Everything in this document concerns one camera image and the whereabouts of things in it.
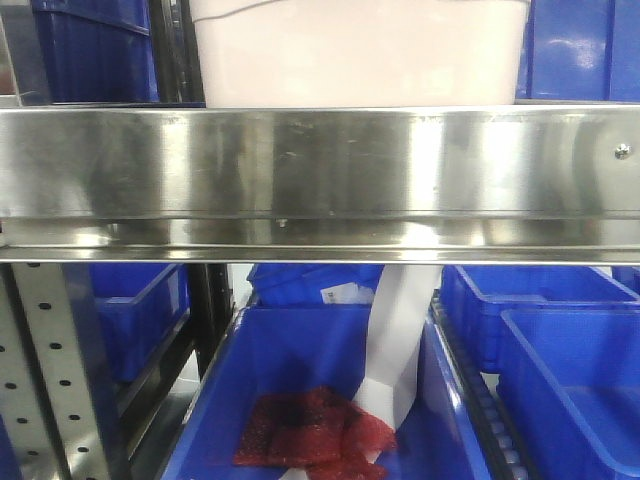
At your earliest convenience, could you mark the blue bin centre lower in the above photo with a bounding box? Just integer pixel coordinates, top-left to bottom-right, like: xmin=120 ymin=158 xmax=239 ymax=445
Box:
xmin=161 ymin=306 xmax=491 ymax=479

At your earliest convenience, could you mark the perforated steel shelf upright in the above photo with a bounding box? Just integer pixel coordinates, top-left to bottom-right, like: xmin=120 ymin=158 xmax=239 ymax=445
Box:
xmin=1 ymin=263 xmax=131 ymax=479

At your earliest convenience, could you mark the blue bin centre rear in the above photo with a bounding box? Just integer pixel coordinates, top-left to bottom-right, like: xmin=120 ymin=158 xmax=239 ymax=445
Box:
xmin=247 ymin=263 xmax=384 ymax=307

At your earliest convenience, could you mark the blue bin lower left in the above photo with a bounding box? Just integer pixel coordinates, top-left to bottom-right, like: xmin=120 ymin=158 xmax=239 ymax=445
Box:
xmin=89 ymin=263 xmax=189 ymax=383

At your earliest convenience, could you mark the blue bin lower right rear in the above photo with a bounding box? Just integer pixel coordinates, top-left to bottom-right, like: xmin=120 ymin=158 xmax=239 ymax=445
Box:
xmin=440 ymin=265 xmax=639 ymax=373

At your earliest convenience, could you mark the red bubble wrap sheet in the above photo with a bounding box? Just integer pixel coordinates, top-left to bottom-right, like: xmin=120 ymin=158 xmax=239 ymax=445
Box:
xmin=233 ymin=386 xmax=397 ymax=479

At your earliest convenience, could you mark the blue bin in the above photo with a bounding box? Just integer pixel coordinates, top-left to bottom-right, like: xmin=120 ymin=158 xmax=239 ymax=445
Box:
xmin=516 ymin=0 xmax=639 ymax=103
xmin=440 ymin=265 xmax=639 ymax=373
xmin=498 ymin=310 xmax=639 ymax=479
xmin=89 ymin=263 xmax=189 ymax=383
xmin=31 ymin=1 xmax=159 ymax=103
xmin=247 ymin=263 xmax=384 ymax=307
xmin=161 ymin=306 xmax=491 ymax=479

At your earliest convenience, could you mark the white paper strip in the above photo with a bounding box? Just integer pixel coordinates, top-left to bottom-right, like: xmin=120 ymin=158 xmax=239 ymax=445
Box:
xmin=354 ymin=265 xmax=442 ymax=429

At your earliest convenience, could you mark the blue bin upper right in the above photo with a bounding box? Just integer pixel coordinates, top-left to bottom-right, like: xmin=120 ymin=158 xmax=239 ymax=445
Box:
xmin=516 ymin=0 xmax=639 ymax=103

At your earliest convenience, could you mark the stainless steel shelf rail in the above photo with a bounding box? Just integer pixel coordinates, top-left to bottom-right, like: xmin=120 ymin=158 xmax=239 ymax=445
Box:
xmin=1 ymin=103 xmax=639 ymax=265

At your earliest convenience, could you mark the roller track rail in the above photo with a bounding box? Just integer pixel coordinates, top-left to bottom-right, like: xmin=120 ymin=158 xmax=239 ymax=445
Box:
xmin=430 ymin=289 xmax=536 ymax=479

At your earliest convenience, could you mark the white plastic storage bin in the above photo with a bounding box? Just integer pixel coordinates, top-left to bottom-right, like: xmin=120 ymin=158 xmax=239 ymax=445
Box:
xmin=190 ymin=1 xmax=530 ymax=108

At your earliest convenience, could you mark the blue bin upper left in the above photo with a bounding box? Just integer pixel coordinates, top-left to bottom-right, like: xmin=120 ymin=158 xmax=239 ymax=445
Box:
xmin=31 ymin=1 xmax=159 ymax=103

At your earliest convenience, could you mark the blue bin lower right front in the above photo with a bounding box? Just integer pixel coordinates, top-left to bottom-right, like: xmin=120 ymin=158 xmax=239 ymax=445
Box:
xmin=498 ymin=310 xmax=639 ymax=479

